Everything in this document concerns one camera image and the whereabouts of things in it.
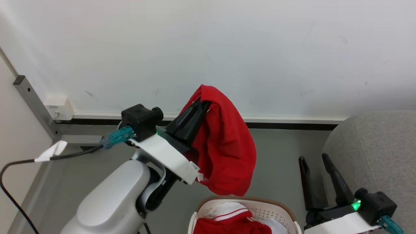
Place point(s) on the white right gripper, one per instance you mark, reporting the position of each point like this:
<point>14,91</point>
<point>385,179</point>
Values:
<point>338,224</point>

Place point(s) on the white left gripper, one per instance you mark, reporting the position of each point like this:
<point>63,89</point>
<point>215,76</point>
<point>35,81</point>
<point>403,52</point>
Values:
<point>165,156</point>

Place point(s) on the plain red garment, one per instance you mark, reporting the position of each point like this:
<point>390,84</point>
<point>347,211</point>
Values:
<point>224,146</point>

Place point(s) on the red garment white stripes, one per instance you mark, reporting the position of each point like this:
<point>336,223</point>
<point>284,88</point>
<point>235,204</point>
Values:
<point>227,226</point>

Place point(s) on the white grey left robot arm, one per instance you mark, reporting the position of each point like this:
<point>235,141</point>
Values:
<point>110,201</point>

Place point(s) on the white laundry basket brown rim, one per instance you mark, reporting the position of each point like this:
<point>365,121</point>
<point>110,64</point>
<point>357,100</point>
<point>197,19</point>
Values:
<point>263,208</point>

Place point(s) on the black baseboard strip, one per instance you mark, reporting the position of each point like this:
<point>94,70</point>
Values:
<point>286,126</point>

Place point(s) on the grey fabric sofa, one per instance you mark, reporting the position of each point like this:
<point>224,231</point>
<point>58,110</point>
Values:
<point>383,152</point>

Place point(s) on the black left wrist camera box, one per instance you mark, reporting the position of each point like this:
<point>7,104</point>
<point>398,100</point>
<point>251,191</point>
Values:
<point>139,120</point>

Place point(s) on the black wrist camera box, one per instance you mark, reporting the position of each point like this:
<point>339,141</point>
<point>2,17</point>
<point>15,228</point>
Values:
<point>139,120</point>
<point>377,204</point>

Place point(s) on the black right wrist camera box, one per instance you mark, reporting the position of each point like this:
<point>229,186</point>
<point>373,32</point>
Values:
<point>377,204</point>

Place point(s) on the white wall trim strip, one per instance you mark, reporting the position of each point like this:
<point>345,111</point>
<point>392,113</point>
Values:
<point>276,119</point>

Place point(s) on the black frame foot pad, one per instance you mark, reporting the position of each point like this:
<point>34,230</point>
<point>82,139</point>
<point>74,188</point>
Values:
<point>91,148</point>

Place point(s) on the white wall socket box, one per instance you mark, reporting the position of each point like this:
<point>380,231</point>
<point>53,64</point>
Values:
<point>60,107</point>

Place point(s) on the grey metal frame post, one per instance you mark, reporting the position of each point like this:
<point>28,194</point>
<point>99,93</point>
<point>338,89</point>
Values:
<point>32,100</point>

